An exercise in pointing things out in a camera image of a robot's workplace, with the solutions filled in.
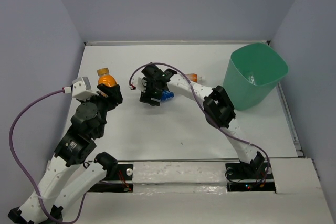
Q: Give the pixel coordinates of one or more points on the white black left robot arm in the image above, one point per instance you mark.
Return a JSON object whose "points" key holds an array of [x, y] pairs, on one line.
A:
{"points": [[53, 195]]}

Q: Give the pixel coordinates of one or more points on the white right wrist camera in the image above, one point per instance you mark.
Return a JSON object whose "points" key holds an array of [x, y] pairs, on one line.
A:
{"points": [[136, 83]]}

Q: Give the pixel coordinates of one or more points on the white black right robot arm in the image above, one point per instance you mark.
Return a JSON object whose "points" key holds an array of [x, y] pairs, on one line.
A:
{"points": [[214, 103]]}

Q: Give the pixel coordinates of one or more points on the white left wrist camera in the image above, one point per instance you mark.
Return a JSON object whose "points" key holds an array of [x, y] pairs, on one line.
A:
{"points": [[80, 89]]}

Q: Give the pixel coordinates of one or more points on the long orange label bottle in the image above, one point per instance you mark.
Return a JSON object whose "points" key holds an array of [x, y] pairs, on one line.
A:
{"points": [[195, 77]]}

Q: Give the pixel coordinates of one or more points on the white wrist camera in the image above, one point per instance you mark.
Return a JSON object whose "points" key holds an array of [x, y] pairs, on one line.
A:
{"points": [[136, 83], [80, 89]]}

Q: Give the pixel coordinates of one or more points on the clear bottle green blue label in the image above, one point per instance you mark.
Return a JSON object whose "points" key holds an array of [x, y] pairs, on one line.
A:
{"points": [[251, 79]]}

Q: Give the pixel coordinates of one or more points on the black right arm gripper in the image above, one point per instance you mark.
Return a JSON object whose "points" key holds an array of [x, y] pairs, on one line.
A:
{"points": [[146, 96]]}

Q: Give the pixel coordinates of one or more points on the small orange juice bottle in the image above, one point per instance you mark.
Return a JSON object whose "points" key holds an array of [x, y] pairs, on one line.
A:
{"points": [[106, 78]]}

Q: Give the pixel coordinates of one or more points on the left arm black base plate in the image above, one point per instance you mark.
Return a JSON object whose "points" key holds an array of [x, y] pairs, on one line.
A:
{"points": [[119, 182]]}

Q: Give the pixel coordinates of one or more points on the green plastic bin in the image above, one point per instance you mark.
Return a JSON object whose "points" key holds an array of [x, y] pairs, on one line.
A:
{"points": [[267, 66]]}

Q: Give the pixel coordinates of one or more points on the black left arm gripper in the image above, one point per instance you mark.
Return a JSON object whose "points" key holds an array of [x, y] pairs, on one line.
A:
{"points": [[115, 97]]}

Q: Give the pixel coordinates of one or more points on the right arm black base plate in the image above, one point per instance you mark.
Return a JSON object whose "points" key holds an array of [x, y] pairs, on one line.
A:
{"points": [[239, 180]]}

